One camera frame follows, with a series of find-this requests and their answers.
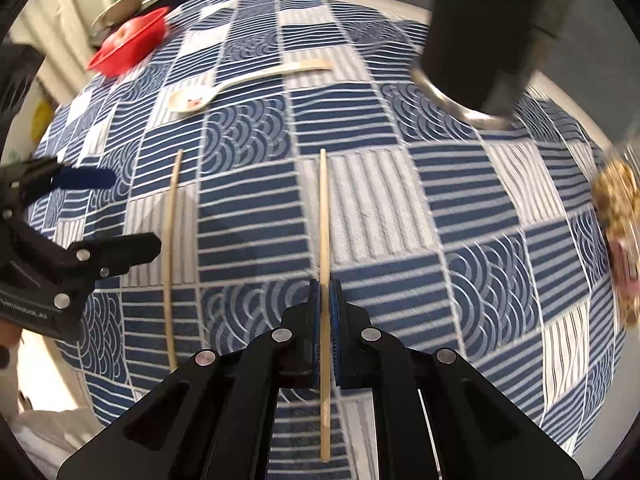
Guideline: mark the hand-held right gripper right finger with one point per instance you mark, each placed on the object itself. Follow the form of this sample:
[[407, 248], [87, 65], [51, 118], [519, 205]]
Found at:
[[336, 332]]

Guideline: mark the blue checkered tablecloth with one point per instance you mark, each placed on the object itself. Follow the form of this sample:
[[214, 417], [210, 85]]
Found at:
[[450, 210]]

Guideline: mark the red apple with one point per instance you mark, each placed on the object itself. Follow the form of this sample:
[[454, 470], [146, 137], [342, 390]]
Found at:
[[129, 35]]

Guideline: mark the wooden chopstick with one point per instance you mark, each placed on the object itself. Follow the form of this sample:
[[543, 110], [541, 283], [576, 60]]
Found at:
[[325, 220], [172, 220]]

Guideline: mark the clear snack bag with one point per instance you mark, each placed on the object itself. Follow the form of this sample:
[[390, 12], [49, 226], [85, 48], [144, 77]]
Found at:
[[617, 210]]

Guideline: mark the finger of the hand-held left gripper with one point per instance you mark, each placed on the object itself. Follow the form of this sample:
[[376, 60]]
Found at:
[[117, 252], [85, 178]]

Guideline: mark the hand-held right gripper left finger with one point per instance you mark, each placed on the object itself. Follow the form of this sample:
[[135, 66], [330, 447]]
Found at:
[[315, 332]]

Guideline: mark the white spoon with red print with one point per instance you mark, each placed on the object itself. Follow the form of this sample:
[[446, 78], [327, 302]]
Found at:
[[192, 99]]

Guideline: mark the red plastic basket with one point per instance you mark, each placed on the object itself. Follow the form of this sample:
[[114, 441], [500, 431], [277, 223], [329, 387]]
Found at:
[[127, 55]]

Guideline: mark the black utensil holder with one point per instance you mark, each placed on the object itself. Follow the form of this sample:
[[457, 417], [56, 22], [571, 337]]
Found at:
[[492, 30]]

